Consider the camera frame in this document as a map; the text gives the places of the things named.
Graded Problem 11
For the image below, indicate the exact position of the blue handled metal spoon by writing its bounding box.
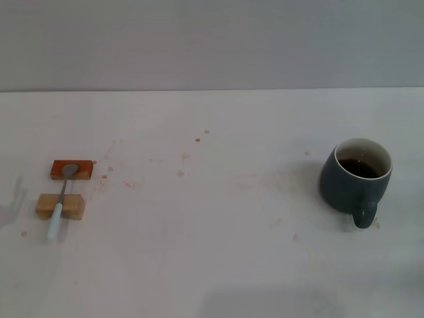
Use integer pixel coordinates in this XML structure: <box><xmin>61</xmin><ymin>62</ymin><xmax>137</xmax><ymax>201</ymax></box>
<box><xmin>46</xmin><ymin>164</ymin><xmax>80</xmax><ymax>241</ymax></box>

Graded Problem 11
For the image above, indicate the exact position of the dark coffee liquid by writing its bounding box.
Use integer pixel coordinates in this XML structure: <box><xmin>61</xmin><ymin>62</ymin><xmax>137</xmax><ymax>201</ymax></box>
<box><xmin>337</xmin><ymin>158</ymin><xmax>382</xmax><ymax>179</ymax></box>

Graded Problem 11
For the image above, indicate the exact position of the grey ceramic cup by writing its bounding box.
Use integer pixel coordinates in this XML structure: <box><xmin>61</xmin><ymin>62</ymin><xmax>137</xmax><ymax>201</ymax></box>
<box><xmin>319</xmin><ymin>137</ymin><xmax>394</xmax><ymax>230</ymax></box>

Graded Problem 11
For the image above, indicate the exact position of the light wooden block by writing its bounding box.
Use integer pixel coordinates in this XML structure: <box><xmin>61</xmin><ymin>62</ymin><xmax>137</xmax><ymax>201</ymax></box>
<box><xmin>35</xmin><ymin>193</ymin><xmax>86</xmax><ymax>221</ymax></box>

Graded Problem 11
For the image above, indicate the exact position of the reddish brown wooden block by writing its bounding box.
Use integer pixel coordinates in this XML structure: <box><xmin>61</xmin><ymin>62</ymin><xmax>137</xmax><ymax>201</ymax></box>
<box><xmin>50</xmin><ymin>160</ymin><xmax>94</xmax><ymax>181</ymax></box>

